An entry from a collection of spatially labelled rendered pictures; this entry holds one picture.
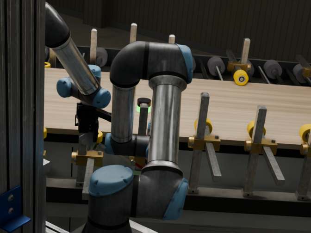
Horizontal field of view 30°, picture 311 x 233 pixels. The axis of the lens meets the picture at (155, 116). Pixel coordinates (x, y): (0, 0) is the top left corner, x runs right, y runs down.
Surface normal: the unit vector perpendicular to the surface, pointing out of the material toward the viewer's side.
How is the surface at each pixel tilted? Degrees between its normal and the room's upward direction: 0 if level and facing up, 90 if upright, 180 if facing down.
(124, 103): 112
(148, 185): 27
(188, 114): 0
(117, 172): 8
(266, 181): 90
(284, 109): 0
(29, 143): 90
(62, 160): 90
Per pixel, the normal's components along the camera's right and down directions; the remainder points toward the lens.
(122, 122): 0.04, 0.72
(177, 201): 0.09, -0.05
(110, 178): -0.04, -0.91
